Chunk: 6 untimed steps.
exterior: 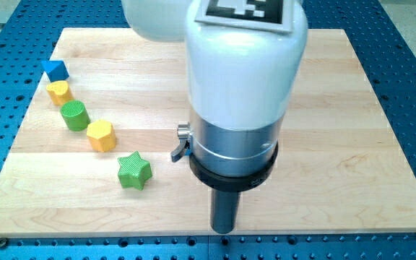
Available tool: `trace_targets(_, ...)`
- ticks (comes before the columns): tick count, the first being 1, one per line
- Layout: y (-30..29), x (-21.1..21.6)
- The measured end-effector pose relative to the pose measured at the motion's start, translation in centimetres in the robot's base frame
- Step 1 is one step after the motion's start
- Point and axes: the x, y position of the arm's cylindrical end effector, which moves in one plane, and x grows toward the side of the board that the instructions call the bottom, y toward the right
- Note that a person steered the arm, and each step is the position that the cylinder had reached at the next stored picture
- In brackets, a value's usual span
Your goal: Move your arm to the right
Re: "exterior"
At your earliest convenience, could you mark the yellow hexagon block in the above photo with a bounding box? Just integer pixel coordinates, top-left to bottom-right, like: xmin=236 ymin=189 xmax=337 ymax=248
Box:
xmin=87 ymin=119 xmax=116 ymax=152

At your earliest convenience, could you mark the silver clamp lever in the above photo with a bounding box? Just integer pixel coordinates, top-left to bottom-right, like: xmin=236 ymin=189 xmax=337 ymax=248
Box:
xmin=170 ymin=122 xmax=191 ymax=163

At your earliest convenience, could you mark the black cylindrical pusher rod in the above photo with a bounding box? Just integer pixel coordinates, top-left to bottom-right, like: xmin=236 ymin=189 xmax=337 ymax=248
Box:
xmin=210 ymin=189 xmax=241 ymax=234

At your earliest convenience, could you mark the green star block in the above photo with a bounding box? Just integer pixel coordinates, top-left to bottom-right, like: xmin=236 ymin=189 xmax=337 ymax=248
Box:
xmin=118 ymin=151 xmax=152 ymax=191

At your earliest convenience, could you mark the wooden board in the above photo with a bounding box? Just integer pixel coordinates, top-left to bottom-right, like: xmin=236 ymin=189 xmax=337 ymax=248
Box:
xmin=0 ymin=28 xmax=416 ymax=238

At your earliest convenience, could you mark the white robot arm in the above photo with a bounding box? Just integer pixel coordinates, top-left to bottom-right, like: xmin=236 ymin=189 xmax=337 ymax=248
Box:
xmin=122 ymin=0 xmax=308 ymax=191

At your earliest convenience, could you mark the black white fiducial tag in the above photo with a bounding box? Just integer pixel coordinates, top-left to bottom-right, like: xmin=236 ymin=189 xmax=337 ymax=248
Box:
xmin=195 ymin=0 xmax=294 ymax=33

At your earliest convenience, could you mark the yellow heart block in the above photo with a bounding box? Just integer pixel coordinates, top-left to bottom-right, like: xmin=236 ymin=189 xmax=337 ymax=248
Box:
xmin=46 ymin=80 xmax=74 ymax=106

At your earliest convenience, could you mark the green cylinder block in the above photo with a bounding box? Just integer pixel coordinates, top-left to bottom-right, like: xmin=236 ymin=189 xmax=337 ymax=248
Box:
xmin=60 ymin=100 xmax=90 ymax=131

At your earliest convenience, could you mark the blue triangular prism block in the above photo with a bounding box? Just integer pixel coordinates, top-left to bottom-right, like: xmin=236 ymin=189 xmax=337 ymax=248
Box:
xmin=41 ymin=60 xmax=69 ymax=82

